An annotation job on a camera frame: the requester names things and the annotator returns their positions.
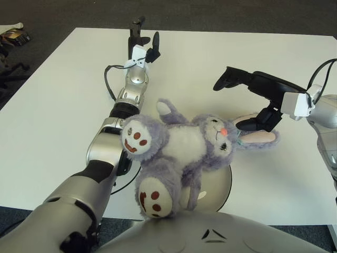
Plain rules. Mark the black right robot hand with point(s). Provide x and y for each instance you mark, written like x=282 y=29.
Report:
x=271 y=87

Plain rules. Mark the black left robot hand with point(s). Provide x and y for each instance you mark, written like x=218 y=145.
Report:
x=137 y=52

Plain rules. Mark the purple plush bunny doll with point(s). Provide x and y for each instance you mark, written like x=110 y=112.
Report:
x=184 y=147

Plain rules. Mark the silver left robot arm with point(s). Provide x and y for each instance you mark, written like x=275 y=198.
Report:
x=105 y=158

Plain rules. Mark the white plate with black rim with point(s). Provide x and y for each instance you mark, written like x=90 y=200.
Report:
x=218 y=184

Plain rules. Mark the black stand on floor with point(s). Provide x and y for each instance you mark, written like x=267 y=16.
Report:
x=15 y=69

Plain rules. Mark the white cloth on floor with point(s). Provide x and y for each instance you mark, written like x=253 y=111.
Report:
x=10 y=27

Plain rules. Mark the dark bag on floor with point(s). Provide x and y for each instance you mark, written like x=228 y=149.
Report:
x=3 y=51

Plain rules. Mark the white table leg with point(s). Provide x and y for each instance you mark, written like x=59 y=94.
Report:
x=333 y=230

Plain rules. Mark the grey robot torso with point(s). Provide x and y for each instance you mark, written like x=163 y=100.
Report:
x=210 y=234

